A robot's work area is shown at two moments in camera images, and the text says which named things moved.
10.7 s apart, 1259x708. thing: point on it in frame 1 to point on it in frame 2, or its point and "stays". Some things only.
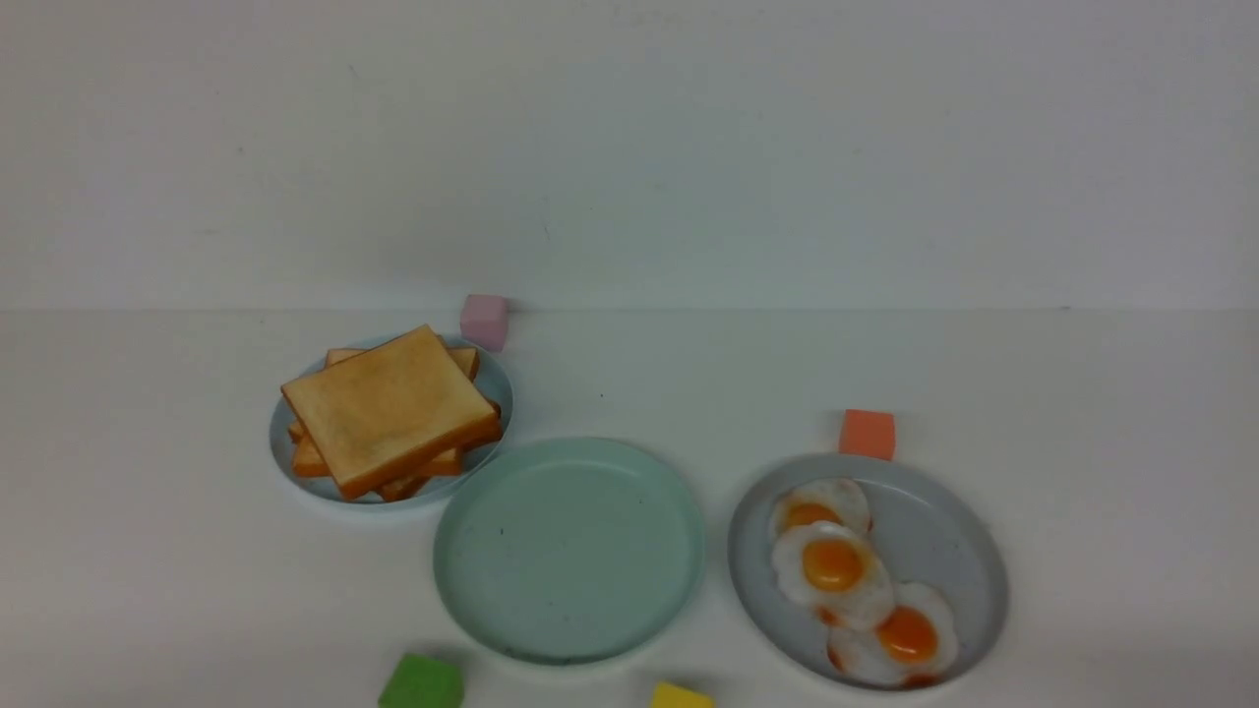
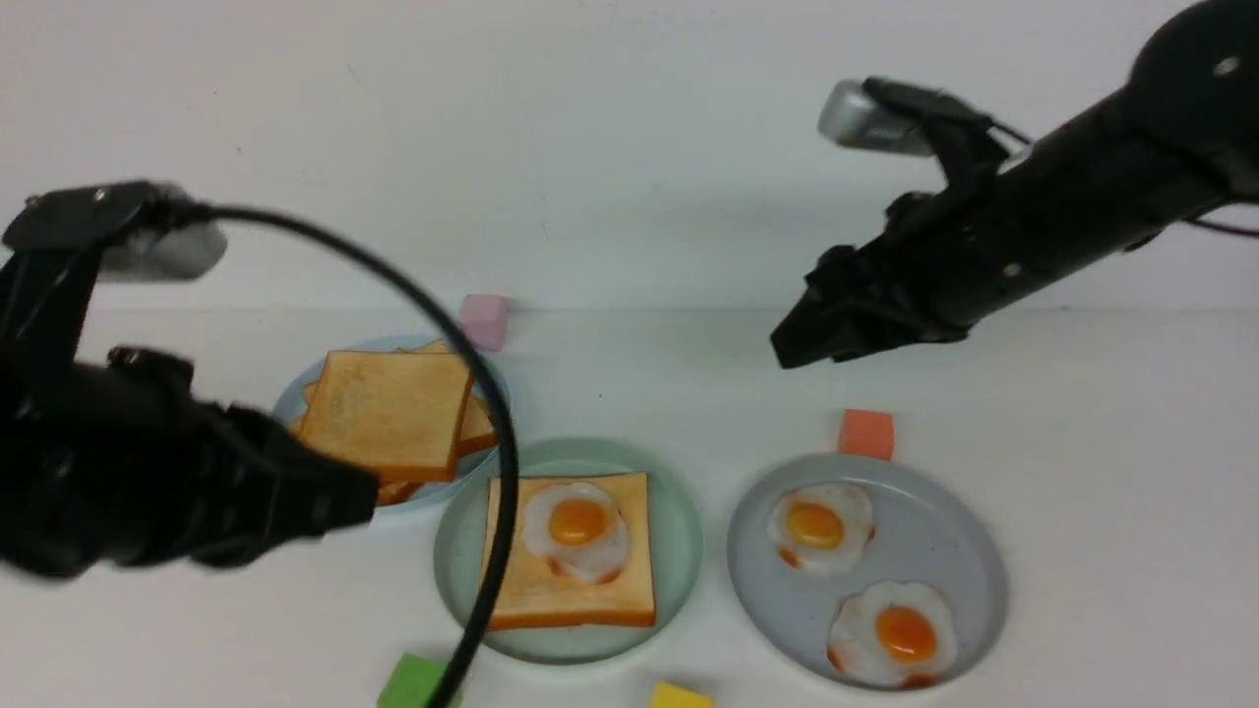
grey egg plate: [932, 530] stays
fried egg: [836, 570] to [578, 530]
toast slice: [390, 411] to [538, 596]
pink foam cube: [484, 321] stays
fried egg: [838, 500] stays
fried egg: [913, 644] stays
